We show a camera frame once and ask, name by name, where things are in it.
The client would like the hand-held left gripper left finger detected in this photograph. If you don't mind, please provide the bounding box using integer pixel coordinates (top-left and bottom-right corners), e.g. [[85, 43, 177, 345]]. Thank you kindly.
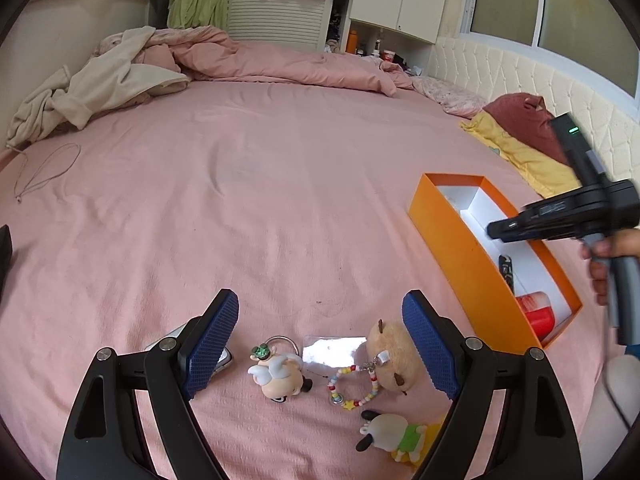
[[57, 288, 241, 480]]

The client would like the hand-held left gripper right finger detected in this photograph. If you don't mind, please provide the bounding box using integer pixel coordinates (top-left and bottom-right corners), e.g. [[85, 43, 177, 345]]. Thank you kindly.
[[401, 289, 583, 480]]

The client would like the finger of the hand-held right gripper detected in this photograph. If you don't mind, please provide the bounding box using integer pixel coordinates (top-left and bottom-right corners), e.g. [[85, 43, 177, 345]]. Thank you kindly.
[[487, 210, 531, 241]]

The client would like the brown capybara plush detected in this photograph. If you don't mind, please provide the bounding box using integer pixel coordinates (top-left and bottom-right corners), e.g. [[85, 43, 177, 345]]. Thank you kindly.
[[366, 317, 426, 395]]

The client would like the black printed tube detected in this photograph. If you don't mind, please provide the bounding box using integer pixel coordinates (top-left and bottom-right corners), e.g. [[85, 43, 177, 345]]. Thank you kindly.
[[498, 255, 516, 296]]

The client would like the orange cardboard box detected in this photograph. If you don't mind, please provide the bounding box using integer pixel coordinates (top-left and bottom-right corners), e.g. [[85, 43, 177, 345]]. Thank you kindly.
[[407, 172, 584, 351]]

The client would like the white dog toy yellow hat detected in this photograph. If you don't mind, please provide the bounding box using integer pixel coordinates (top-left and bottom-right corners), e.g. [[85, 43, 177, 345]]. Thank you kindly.
[[355, 409, 446, 468]]

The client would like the red soft toy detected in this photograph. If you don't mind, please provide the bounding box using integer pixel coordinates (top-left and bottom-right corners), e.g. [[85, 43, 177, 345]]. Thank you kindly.
[[515, 291, 557, 341]]

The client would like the person's right hand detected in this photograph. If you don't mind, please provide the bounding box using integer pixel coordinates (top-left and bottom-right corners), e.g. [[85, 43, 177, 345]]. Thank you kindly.
[[580, 227, 640, 306]]

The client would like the yellow pillow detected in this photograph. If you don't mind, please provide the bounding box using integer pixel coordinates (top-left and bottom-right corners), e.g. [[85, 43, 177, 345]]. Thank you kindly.
[[460, 111, 583, 200]]

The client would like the silver mirror card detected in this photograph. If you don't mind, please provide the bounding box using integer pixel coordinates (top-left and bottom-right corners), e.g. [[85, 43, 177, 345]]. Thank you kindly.
[[302, 335, 369, 367]]

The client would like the dark red pillow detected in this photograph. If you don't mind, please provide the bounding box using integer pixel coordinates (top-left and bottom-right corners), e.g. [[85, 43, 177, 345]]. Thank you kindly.
[[482, 92, 576, 166]]

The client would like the floral pink pillow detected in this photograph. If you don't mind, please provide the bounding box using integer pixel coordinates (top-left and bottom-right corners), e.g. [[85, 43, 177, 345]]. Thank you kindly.
[[412, 76, 488, 118]]

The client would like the cream padded headboard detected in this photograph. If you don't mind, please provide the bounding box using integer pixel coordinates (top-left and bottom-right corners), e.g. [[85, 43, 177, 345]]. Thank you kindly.
[[427, 35, 640, 181]]

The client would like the window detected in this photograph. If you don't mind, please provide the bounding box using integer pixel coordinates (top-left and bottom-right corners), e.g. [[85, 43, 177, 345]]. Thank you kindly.
[[460, 0, 640, 53]]

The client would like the black flat object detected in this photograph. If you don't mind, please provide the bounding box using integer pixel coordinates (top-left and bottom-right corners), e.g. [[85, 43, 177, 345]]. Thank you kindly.
[[0, 225, 13, 301]]

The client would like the beige clothing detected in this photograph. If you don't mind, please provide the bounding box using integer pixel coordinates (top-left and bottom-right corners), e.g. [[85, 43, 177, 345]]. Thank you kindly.
[[6, 26, 193, 148]]

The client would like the pink duvet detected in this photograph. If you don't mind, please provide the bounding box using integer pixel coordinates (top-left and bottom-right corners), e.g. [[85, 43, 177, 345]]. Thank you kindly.
[[150, 25, 431, 98]]

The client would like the white louvered door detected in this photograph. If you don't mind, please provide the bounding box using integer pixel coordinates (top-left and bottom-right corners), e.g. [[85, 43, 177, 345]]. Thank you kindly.
[[226, 0, 335, 52]]

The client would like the colourful bead chain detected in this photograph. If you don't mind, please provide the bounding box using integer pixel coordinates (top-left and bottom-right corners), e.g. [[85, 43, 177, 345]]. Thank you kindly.
[[326, 350, 393, 411]]

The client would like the pig figurine keychain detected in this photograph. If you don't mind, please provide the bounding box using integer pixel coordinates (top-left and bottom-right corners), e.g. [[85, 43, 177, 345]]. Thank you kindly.
[[247, 336, 313, 403]]

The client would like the thin brown cord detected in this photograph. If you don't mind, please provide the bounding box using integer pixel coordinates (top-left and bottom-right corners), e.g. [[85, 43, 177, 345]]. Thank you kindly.
[[14, 142, 82, 204]]

